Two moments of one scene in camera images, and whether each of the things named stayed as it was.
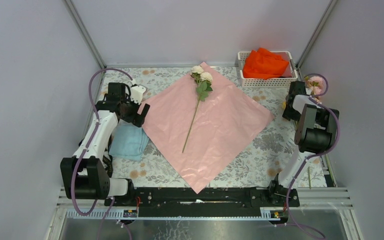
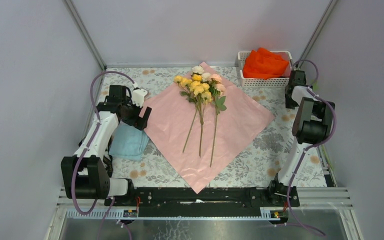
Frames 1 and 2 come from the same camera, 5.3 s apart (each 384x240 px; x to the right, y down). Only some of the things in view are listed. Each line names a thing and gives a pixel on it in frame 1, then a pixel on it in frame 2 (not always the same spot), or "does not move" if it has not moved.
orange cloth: x=263 y=64 does not move
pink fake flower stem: x=316 y=84 → x=217 y=89
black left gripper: x=137 y=119 does not move
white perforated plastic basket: x=288 y=79 does not move
